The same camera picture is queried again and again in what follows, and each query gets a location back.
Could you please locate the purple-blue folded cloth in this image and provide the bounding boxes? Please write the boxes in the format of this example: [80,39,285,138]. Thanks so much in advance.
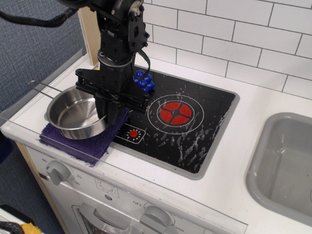
[39,109,130,165]

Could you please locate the wooden side post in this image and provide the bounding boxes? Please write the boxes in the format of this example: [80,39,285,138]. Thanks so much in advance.
[78,7,101,65]

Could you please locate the grey oven door handle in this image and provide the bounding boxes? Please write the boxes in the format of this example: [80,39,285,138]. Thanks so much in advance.
[79,203,133,234]

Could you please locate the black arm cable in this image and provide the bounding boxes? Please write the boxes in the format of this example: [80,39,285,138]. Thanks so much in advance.
[0,7,81,28]

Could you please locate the grey sink basin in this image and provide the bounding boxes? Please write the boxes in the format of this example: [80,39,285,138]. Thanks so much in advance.
[246,113,312,226]

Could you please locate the yellow cloth item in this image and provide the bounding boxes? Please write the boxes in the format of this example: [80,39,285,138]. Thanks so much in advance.
[20,223,42,234]

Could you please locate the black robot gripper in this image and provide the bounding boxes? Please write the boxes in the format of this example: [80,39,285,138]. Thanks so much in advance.
[76,60,152,126]

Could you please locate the stainless steel pan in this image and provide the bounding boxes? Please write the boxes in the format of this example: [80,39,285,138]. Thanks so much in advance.
[27,80,108,140]

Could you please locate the blue toy grape bunch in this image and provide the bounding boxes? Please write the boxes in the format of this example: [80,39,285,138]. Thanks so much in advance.
[133,70,155,93]

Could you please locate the black toy stovetop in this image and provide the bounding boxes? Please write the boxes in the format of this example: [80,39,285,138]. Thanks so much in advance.
[106,72,239,180]

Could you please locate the grey oven knob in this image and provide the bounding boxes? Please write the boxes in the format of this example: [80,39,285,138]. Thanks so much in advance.
[140,206,171,234]

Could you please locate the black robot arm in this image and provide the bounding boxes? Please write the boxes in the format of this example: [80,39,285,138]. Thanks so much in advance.
[60,0,150,125]

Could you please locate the grey timer knob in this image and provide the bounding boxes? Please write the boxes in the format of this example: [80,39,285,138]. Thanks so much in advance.
[46,160,71,186]

